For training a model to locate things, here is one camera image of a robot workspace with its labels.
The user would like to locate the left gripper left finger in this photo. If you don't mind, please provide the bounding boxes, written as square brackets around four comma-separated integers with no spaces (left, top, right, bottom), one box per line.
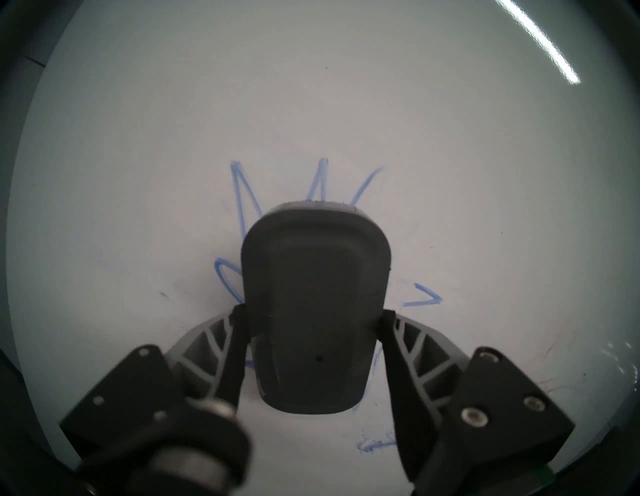
[59,304,250,451]

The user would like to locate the white freestanding whiteboard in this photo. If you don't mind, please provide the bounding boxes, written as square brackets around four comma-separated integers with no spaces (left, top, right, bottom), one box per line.
[5,0,640,496]

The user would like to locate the dark grey whiteboard eraser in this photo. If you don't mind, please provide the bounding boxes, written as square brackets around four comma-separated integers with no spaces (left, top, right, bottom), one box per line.
[240,200,394,415]

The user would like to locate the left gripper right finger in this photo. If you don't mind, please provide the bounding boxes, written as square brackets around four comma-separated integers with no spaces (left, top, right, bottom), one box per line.
[376,309,577,485]

